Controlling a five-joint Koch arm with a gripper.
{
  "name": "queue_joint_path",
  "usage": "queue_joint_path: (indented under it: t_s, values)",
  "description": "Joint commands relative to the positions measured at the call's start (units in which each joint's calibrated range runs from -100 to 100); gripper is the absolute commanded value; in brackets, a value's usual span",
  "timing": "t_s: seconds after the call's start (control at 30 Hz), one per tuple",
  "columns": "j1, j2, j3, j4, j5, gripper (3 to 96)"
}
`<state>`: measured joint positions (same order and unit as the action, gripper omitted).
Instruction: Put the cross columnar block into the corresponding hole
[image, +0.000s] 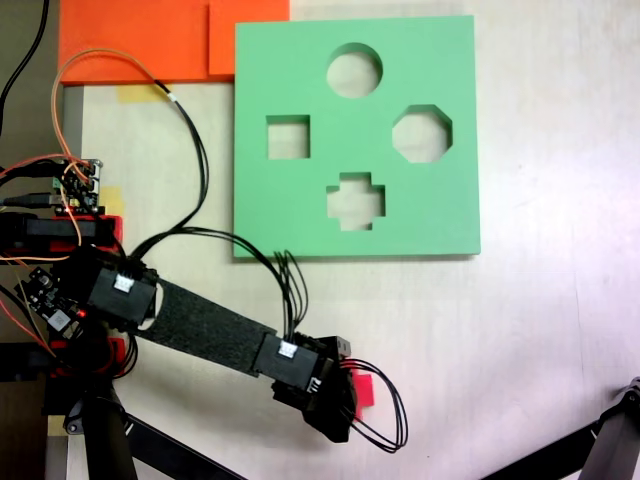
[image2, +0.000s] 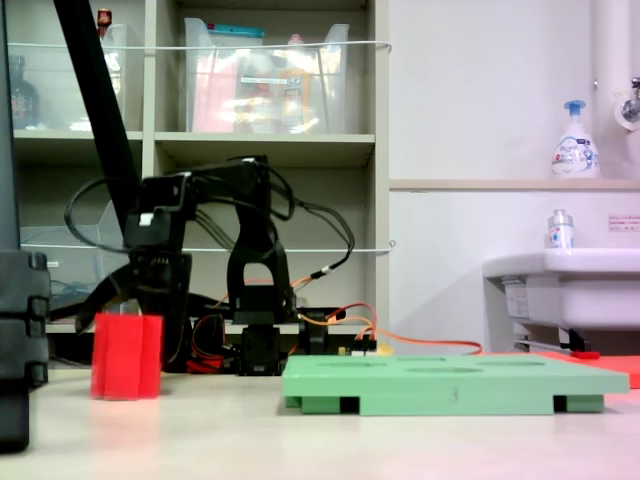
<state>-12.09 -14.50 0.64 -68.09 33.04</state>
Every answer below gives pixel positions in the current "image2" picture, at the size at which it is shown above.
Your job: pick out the red cross columnar block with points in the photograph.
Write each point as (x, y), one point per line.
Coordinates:
(125, 357)

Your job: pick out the green shape hole board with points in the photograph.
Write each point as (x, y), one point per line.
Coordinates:
(450, 387)

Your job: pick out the thin black tripod strut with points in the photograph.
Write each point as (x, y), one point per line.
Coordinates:
(62, 310)

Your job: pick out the empty clear storage bin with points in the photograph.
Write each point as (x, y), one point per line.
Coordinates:
(45, 260)

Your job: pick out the notched black stack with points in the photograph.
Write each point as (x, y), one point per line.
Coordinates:
(20, 325)

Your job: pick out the thick black tripod leg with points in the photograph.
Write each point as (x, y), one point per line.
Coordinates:
(95, 90)
(7, 125)

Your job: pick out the clear storage bin with goods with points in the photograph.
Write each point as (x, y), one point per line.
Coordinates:
(250, 85)

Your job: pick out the beige shelf unit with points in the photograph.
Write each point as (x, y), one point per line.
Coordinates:
(320, 150)

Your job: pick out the circuit board with connectors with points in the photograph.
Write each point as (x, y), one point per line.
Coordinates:
(365, 351)

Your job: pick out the dark glass bottle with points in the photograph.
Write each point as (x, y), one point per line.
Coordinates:
(22, 100)

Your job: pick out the yellow bottle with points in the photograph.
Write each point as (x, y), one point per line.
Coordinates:
(295, 85)

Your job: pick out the brown bottle top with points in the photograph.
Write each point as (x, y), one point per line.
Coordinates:
(104, 20)

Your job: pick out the small clear sanitizer bottle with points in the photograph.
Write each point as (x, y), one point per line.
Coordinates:
(560, 232)

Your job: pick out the white sink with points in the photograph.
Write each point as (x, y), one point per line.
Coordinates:
(575, 290)

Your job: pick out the small red piece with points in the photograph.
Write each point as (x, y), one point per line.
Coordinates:
(585, 355)

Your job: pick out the white blue soap pump bottle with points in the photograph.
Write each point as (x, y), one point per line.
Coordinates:
(575, 150)

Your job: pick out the metal faucet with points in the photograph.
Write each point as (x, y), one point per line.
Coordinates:
(629, 107)

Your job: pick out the beige wall ledge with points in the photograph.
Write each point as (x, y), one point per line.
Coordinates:
(475, 185)

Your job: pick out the wall notice label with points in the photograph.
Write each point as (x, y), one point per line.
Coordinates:
(624, 223)

